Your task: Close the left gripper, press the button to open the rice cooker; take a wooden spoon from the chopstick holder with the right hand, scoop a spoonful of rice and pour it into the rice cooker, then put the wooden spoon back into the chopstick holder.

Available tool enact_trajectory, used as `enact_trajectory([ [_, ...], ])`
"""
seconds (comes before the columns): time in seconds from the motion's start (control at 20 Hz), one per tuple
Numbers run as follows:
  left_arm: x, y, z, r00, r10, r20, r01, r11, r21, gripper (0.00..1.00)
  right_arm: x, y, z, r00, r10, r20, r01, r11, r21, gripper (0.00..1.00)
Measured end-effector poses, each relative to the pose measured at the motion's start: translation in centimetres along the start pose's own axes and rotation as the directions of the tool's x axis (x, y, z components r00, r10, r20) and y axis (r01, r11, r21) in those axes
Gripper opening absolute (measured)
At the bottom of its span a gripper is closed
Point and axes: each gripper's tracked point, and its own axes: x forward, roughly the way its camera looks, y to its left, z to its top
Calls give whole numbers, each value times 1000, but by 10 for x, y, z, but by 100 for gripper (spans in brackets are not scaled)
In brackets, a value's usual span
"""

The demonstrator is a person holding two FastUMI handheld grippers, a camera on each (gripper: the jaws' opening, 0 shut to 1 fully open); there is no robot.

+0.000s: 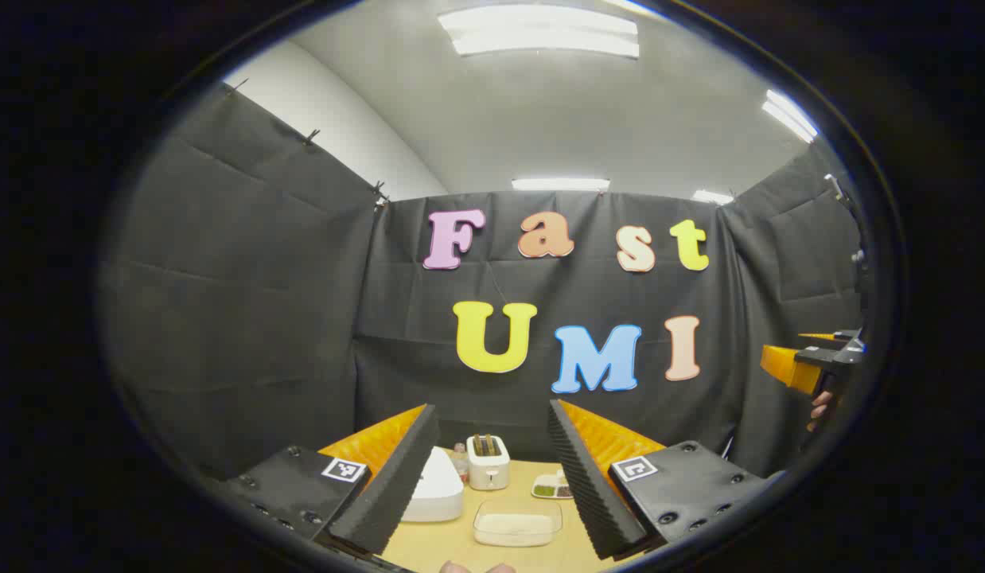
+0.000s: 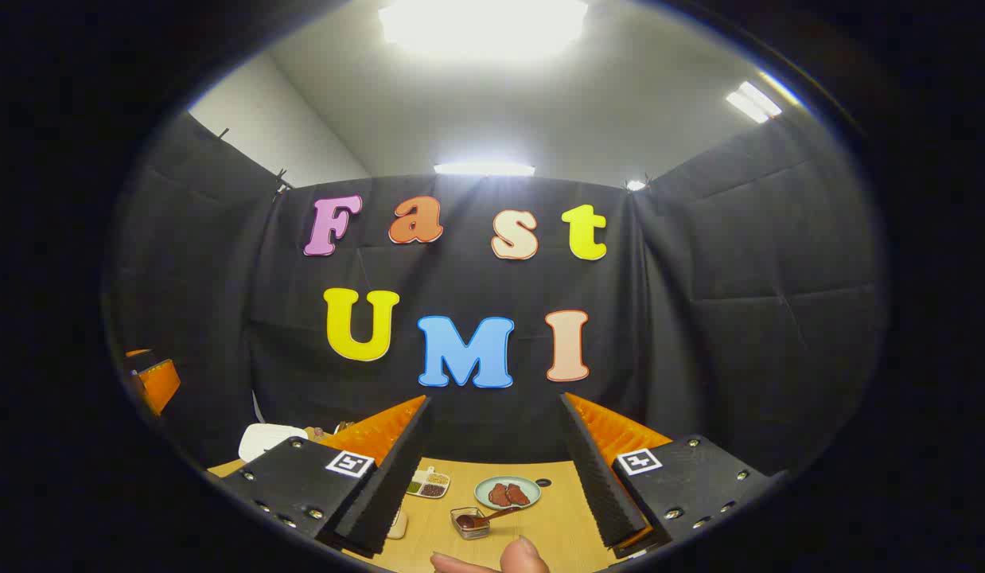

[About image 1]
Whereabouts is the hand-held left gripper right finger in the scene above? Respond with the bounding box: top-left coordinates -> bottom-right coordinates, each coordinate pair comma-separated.
547,400 -> 772,560

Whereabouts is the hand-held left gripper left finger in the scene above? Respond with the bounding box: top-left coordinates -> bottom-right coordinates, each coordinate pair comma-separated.
214,403 -> 442,556

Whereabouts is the white rice cooker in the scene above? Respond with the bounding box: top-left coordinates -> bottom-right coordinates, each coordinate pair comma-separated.
401,446 -> 465,524

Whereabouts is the white divided dish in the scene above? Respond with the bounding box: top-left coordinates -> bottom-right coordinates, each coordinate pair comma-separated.
531,471 -> 574,501

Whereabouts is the clear plastic container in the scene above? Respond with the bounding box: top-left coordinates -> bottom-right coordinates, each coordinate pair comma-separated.
473,499 -> 563,548

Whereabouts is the white toaster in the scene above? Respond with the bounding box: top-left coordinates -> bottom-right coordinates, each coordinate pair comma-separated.
466,435 -> 511,492

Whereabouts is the black backdrop cloth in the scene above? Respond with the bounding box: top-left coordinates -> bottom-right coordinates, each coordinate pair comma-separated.
103,80 -> 867,486

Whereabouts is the large ceiling light panel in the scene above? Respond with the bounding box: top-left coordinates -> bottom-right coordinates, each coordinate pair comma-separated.
437,4 -> 640,58

